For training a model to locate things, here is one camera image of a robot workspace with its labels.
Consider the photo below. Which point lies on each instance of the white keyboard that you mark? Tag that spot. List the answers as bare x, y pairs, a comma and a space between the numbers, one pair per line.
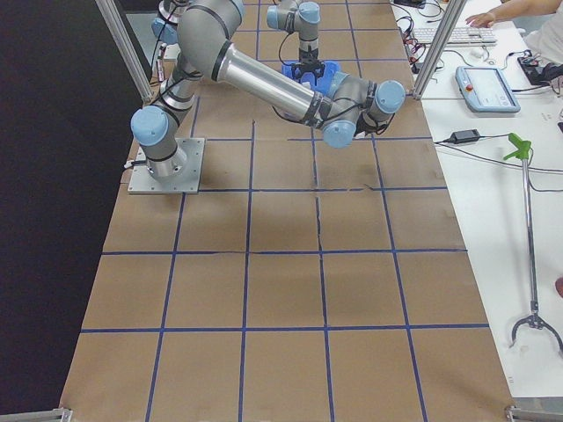
459, 37

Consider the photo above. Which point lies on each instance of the brown paper table cover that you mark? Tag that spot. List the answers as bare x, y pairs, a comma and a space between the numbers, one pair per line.
302, 283

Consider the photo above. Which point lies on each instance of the green handled reacher grabber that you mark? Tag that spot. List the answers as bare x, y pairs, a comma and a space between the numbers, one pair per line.
533, 320

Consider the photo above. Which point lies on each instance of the aluminium frame post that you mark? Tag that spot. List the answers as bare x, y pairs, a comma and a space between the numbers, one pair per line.
442, 35

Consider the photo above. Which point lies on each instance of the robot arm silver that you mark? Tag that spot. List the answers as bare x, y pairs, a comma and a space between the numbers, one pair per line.
301, 17
203, 32

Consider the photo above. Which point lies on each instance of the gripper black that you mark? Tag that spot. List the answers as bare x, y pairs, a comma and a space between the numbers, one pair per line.
308, 57

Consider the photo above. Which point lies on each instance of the blue plastic tray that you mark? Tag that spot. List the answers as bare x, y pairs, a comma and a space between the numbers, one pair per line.
321, 84

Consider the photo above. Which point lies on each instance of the person hand at keyboard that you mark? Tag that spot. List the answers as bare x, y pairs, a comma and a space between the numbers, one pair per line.
482, 20

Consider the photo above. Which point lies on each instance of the black power adapter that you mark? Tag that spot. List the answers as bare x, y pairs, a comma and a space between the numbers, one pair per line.
465, 136

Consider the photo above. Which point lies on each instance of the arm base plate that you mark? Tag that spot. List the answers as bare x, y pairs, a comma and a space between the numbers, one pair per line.
179, 174

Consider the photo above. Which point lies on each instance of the teach pendant tablet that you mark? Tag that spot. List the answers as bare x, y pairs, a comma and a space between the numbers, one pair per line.
486, 90

